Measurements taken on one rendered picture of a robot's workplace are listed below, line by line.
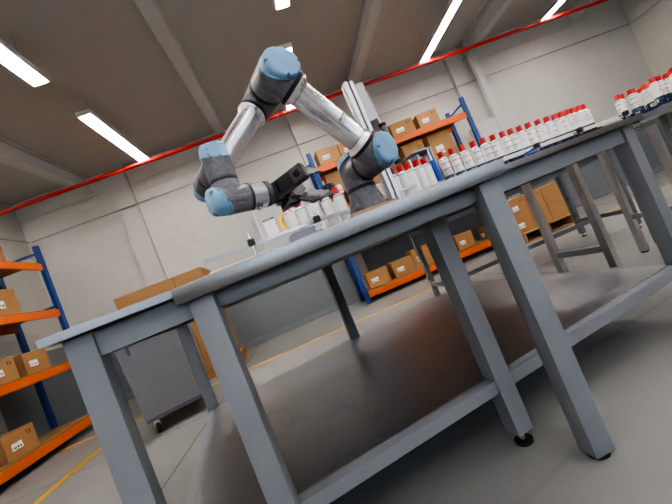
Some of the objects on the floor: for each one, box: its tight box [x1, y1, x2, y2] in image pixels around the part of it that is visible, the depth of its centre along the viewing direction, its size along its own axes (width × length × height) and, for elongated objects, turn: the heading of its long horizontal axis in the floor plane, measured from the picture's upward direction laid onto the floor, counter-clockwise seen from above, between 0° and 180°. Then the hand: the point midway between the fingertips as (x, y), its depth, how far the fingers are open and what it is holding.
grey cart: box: [112, 324, 208, 433], centre depth 325 cm, size 89×63×96 cm
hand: (324, 180), depth 106 cm, fingers open, 7 cm apart
